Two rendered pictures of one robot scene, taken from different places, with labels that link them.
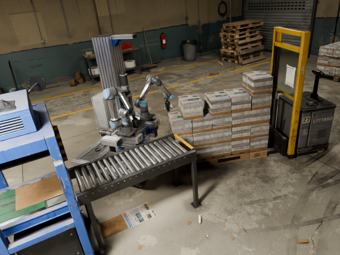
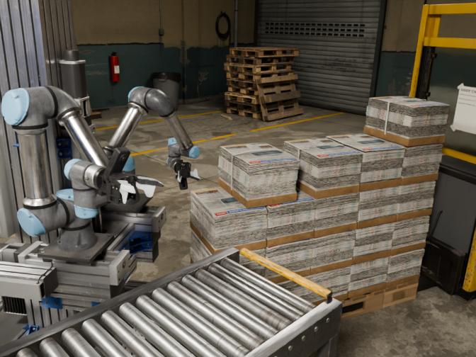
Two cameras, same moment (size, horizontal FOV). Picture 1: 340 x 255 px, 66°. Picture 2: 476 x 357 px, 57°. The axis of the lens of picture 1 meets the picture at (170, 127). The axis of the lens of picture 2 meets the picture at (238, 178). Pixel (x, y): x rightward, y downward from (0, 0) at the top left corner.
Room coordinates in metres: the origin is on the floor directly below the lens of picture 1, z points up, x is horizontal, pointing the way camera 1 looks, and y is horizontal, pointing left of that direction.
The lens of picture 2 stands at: (1.47, 0.51, 1.68)
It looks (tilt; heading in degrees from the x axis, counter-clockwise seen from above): 19 degrees down; 341
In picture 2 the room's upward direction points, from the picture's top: 2 degrees clockwise
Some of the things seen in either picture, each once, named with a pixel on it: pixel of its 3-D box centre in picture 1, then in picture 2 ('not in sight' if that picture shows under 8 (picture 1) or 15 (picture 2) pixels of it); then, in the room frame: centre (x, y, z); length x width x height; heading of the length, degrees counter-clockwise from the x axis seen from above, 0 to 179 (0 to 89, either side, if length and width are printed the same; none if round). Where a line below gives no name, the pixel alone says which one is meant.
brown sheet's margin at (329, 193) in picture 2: (217, 108); (318, 180); (3.56, -0.72, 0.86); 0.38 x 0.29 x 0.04; 6
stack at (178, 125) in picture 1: (209, 136); (293, 253); (3.55, -0.59, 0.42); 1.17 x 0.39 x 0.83; 96
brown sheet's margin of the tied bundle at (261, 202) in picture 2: (192, 115); (265, 195); (3.43, -0.34, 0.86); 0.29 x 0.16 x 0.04; 96
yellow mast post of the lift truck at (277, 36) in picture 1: (273, 85); (412, 135); (3.99, -1.71, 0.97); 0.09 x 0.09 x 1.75; 6
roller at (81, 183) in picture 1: (80, 180); not in sight; (2.26, 0.99, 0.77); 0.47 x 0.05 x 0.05; 26
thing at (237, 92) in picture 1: (236, 92); (363, 142); (3.59, -1.01, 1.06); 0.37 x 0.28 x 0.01; 4
